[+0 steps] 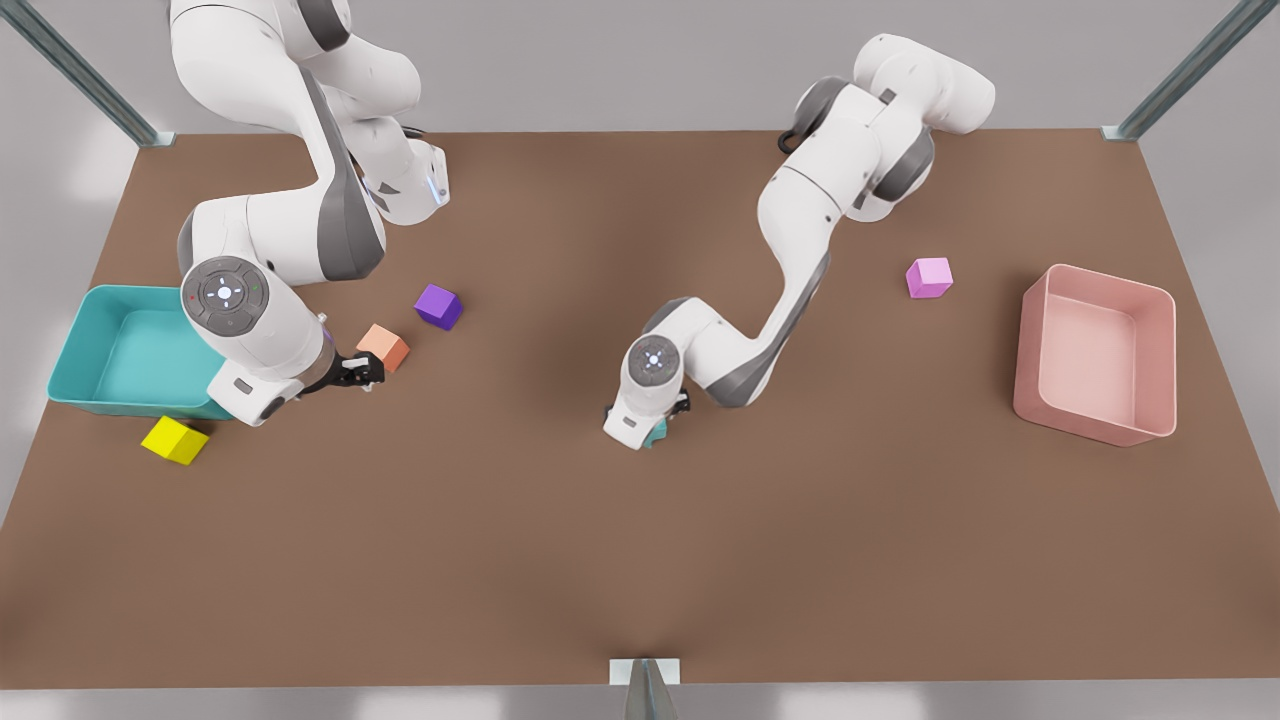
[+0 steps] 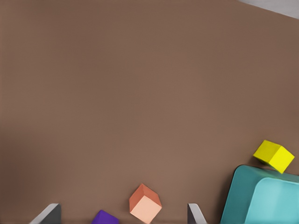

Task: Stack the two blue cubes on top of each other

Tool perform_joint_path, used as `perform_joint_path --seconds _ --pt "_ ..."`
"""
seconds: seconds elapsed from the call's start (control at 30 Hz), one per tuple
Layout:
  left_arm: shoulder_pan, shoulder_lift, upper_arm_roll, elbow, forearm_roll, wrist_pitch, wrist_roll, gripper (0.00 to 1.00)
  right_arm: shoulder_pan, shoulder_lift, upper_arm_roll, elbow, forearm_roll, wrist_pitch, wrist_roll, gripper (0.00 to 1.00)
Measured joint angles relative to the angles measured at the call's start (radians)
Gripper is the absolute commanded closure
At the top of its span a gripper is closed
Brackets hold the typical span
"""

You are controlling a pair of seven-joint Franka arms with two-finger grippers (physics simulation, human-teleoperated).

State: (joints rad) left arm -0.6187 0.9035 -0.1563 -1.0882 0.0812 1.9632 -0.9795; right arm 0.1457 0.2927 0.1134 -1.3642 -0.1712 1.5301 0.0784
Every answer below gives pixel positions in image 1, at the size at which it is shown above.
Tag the orange cube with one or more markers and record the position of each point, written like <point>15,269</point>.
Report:
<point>386,346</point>

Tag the pink plastic bin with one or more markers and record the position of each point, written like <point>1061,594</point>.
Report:
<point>1100,355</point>

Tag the teal blue cube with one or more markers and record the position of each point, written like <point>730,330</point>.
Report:
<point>657,434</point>

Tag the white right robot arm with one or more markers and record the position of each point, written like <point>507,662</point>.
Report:
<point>300,220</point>

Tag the purple cube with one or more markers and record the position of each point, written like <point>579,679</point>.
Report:
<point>438,306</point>

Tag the pink cube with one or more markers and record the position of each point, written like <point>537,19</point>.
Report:
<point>929,278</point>

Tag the yellow cube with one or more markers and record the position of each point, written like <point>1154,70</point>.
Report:
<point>174,440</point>

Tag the teal plastic bin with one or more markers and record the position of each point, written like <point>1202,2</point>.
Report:
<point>125,355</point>

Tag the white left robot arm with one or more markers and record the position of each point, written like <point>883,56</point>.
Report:
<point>800,210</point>

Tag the silver frame post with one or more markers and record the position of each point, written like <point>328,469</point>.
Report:
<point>1190,70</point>
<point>645,685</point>
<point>80,75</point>

